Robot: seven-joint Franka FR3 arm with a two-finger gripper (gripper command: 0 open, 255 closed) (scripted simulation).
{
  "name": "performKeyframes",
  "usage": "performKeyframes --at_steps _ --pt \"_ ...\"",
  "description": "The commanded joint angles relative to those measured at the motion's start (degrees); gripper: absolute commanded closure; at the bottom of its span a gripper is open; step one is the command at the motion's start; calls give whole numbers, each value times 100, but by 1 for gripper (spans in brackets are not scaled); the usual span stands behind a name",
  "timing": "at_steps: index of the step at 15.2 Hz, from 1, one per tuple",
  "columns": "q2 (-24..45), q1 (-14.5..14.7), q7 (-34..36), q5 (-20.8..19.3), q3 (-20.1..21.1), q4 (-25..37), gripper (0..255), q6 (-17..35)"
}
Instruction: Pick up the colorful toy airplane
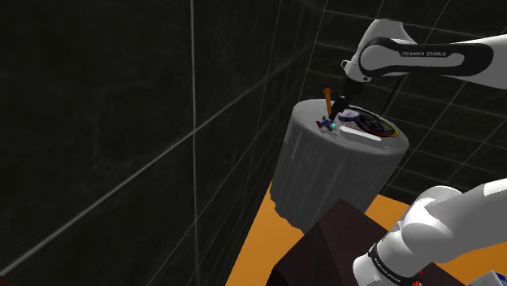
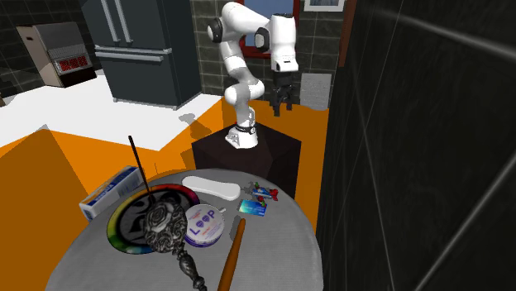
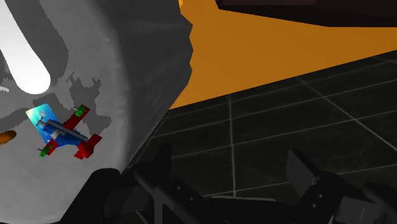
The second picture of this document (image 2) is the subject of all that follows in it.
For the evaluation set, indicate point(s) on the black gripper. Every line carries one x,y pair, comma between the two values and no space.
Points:
282,80

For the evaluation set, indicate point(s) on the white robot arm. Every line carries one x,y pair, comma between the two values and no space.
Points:
242,52

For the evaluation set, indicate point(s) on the dark robot stand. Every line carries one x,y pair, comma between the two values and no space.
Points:
278,157

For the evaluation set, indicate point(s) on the red and blue toy airplane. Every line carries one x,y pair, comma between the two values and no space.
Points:
264,193

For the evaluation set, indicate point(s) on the red framed window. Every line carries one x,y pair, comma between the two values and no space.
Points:
296,8

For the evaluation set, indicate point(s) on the blue card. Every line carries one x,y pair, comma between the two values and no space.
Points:
252,208

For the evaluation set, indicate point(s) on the white oblong dish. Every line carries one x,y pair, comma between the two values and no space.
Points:
211,187

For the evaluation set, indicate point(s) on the dark grey refrigerator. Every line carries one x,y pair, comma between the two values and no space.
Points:
149,52

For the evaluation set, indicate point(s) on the round white and purple tin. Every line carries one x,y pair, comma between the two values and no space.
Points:
205,225

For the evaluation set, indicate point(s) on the thin dark stick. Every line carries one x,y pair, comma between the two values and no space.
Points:
139,165

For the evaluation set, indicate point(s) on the brown wooden rolling pin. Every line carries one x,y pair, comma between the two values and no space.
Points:
234,254

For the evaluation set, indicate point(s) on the ornate silver hand mirror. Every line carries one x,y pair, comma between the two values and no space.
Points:
167,229

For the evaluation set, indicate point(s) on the black plate with rainbow rim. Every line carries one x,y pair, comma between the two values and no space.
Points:
129,219

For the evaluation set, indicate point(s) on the blue and white box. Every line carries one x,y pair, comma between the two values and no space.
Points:
109,192

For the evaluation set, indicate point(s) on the grey box with red display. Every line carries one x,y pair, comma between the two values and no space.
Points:
52,52

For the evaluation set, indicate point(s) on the grey panel on wall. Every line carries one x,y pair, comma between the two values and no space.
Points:
315,90

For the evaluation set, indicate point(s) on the white framed wall picture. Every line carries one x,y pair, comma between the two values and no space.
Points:
324,5

